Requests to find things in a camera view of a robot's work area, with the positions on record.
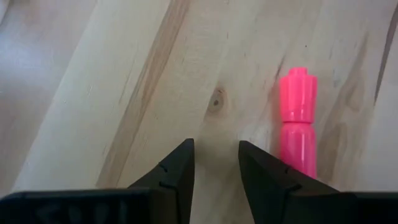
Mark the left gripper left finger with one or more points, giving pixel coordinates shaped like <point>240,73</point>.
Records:
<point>93,208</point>

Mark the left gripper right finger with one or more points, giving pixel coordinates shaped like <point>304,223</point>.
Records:
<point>311,208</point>

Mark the pink Sharpie highlighter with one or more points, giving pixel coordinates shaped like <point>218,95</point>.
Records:
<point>298,102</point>

